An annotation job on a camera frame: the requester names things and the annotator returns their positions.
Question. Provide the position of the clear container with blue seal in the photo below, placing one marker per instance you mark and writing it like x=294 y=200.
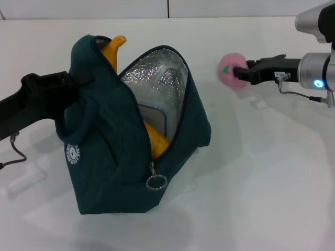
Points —
x=157 y=115

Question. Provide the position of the dark teal insulated lunch bag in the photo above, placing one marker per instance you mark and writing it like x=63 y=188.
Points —
x=99 y=157

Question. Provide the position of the pink toy peach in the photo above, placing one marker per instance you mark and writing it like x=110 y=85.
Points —
x=227 y=78

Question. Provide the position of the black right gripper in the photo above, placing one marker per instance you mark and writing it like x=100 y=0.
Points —
x=274 y=70

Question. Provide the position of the yellow toy banana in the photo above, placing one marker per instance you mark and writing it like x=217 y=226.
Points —
x=112 y=52

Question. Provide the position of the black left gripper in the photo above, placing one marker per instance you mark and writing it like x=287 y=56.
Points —
x=34 y=99

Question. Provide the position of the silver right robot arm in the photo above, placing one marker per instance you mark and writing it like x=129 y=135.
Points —
x=314 y=70

